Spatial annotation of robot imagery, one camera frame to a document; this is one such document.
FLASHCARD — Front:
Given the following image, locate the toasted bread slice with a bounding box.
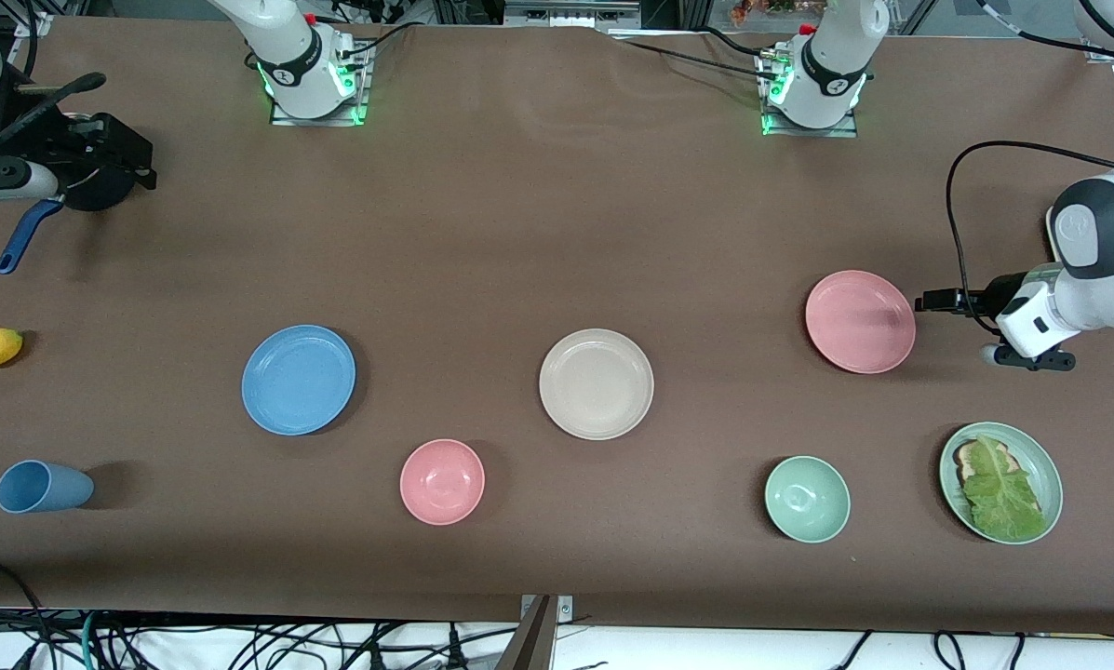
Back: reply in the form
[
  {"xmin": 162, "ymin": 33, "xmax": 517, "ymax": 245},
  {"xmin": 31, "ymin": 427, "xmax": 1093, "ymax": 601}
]
[{"xmin": 953, "ymin": 440, "xmax": 1018, "ymax": 485}]

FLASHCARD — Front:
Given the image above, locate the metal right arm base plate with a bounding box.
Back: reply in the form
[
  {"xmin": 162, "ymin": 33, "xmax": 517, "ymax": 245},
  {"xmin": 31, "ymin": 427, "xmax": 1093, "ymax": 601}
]
[{"xmin": 270, "ymin": 42, "xmax": 371, "ymax": 127}]

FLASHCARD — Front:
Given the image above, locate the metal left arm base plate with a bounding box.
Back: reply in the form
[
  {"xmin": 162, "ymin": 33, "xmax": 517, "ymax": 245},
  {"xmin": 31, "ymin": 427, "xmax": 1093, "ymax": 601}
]
[{"xmin": 759, "ymin": 51, "xmax": 860, "ymax": 139}]

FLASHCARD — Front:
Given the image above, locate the green plate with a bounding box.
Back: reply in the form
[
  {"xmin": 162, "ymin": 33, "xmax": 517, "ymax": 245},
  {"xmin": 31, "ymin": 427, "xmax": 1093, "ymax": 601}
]
[{"xmin": 938, "ymin": 422, "xmax": 1064, "ymax": 545}]

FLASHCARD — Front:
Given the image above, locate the blue cup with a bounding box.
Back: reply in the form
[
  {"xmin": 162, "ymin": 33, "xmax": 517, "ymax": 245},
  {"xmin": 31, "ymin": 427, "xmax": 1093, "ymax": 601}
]
[{"xmin": 0, "ymin": 460, "xmax": 95, "ymax": 515}]

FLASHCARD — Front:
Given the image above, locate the black pot with blue handle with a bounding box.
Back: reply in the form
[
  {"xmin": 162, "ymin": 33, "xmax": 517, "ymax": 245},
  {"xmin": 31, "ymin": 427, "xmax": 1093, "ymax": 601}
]
[{"xmin": 0, "ymin": 140, "xmax": 141, "ymax": 275}]

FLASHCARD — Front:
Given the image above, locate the black right base cable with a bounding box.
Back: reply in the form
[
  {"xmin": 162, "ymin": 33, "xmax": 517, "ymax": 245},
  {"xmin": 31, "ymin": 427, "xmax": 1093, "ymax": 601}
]
[{"xmin": 338, "ymin": 19, "xmax": 427, "ymax": 61}]

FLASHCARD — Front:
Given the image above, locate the pink bowl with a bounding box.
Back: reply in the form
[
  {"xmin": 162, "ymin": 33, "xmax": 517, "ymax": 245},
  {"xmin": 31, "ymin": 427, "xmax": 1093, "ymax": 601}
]
[{"xmin": 399, "ymin": 438, "xmax": 486, "ymax": 527}]

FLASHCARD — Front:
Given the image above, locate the black left base cable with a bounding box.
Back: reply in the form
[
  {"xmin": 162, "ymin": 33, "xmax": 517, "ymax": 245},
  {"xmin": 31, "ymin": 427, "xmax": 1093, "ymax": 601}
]
[
  {"xmin": 612, "ymin": 35, "xmax": 781, "ymax": 83},
  {"xmin": 701, "ymin": 26, "xmax": 781, "ymax": 59}
]

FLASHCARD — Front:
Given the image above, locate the aluminium frame rail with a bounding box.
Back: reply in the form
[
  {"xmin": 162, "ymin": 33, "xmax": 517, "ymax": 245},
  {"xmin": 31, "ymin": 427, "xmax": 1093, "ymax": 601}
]
[{"xmin": 503, "ymin": 0, "xmax": 641, "ymax": 29}]

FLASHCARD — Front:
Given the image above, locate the black base cable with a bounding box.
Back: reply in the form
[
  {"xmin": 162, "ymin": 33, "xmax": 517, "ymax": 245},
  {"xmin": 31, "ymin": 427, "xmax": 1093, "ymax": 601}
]
[
  {"xmin": 338, "ymin": 19, "xmax": 427, "ymax": 61},
  {"xmin": 701, "ymin": 26, "xmax": 781, "ymax": 59},
  {"xmin": 612, "ymin": 35, "xmax": 781, "ymax": 83}
]

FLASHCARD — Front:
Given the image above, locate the beige plate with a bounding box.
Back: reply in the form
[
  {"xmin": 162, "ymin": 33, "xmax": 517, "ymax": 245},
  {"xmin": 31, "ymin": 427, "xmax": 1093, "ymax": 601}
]
[{"xmin": 539, "ymin": 328, "xmax": 655, "ymax": 441}]

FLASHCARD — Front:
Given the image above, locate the metal camera post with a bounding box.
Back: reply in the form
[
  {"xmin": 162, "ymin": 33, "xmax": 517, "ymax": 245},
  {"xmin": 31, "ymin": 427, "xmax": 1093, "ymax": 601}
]
[{"xmin": 496, "ymin": 596, "xmax": 557, "ymax": 670}]

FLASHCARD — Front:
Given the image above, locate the blue plate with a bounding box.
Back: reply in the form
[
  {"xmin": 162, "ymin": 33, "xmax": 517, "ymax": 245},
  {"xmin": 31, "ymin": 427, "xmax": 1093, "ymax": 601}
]
[{"xmin": 241, "ymin": 324, "xmax": 356, "ymax": 436}]

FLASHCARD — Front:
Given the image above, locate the metal table edge bracket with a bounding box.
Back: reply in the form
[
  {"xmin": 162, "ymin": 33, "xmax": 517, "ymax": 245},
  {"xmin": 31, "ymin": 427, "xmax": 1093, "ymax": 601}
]
[{"xmin": 519, "ymin": 594, "xmax": 574, "ymax": 623}]

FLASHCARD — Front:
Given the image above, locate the pink plate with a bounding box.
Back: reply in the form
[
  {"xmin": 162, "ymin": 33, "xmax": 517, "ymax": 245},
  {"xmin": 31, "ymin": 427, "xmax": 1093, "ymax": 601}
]
[{"xmin": 805, "ymin": 270, "xmax": 917, "ymax": 375}]

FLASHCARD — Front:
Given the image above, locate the green lettuce leaf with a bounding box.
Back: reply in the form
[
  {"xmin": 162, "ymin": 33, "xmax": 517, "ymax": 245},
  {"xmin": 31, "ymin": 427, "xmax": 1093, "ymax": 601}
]
[{"xmin": 960, "ymin": 434, "xmax": 1048, "ymax": 543}]

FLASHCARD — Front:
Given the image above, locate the green bowl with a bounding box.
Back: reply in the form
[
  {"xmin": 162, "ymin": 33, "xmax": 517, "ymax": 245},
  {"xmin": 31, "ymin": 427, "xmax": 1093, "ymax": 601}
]
[{"xmin": 764, "ymin": 455, "xmax": 852, "ymax": 544}]

